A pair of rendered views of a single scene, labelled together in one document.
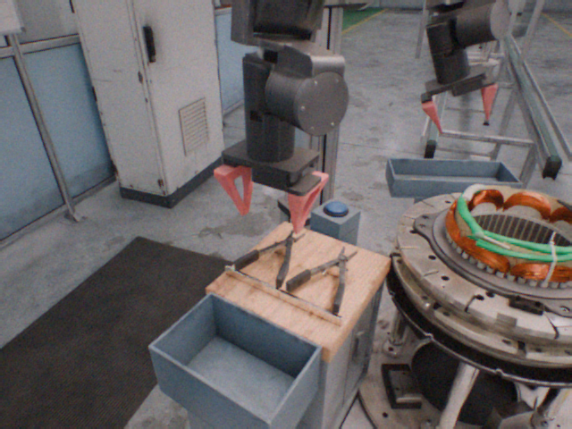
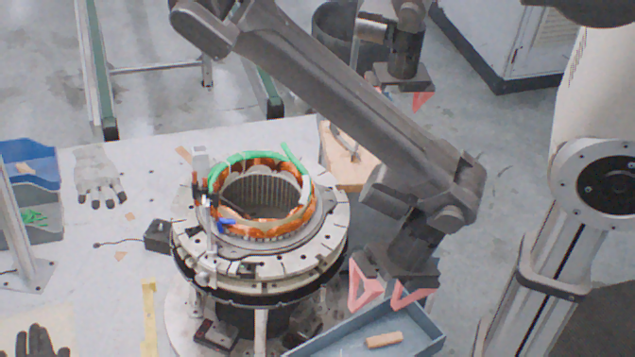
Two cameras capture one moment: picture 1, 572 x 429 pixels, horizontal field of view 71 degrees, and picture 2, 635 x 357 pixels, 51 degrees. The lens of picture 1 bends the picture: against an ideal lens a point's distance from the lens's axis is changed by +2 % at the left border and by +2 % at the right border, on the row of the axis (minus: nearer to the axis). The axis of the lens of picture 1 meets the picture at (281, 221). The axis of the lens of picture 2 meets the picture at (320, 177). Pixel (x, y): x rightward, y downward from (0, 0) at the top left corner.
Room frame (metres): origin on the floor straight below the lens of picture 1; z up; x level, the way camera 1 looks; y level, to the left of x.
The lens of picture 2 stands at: (1.11, -0.84, 1.95)
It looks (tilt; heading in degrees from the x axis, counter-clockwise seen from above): 43 degrees down; 135
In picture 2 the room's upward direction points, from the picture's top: 7 degrees clockwise
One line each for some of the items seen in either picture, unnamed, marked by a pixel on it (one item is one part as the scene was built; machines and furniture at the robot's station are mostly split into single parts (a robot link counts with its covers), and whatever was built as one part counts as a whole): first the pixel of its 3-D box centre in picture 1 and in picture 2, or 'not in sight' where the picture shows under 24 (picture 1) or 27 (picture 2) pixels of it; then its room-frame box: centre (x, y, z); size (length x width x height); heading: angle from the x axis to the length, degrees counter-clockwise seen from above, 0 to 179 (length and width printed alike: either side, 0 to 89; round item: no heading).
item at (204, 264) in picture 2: not in sight; (210, 271); (0.51, -0.48, 1.07); 0.04 x 0.02 x 0.05; 21
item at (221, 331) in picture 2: not in sight; (222, 332); (0.48, -0.44, 0.83); 0.05 x 0.04 x 0.02; 27
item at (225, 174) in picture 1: (252, 186); (411, 93); (0.45, 0.04, 1.19); 0.07 x 0.07 x 0.09; 59
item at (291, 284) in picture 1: (298, 280); not in sight; (0.39, -0.02, 1.09); 0.04 x 0.01 x 0.02; 132
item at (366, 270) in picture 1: (302, 278); (370, 154); (0.43, -0.03, 1.05); 0.20 x 0.19 x 0.02; 147
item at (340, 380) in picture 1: (300, 345); (361, 202); (0.43, -0.03, 0.91); 0.19 x 0.19 x 0.26; 57
